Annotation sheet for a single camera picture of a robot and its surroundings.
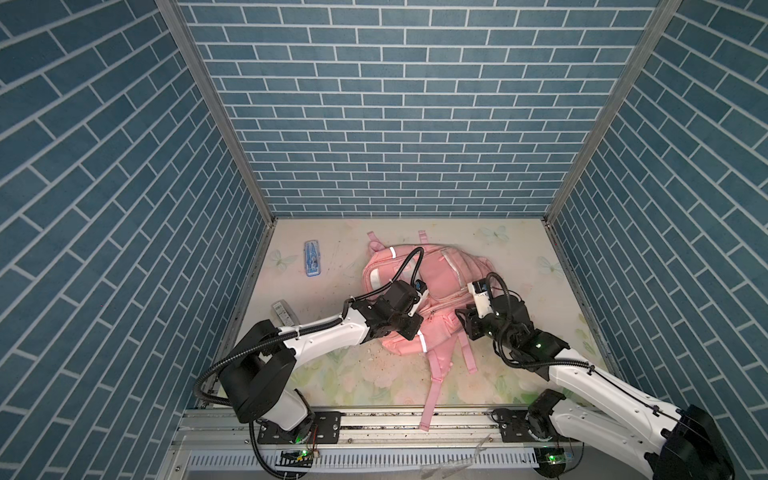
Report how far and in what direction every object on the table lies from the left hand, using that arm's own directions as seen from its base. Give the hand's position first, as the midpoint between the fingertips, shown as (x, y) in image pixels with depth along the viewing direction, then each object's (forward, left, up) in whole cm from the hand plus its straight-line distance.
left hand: (421, 321), depth 84 cm
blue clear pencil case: (+29, +37, -8) cm, 48 cm away
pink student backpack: (+15, -9, +3) cm, 17 cm away
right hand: (+1, -10, +5) cm, 11 cm away
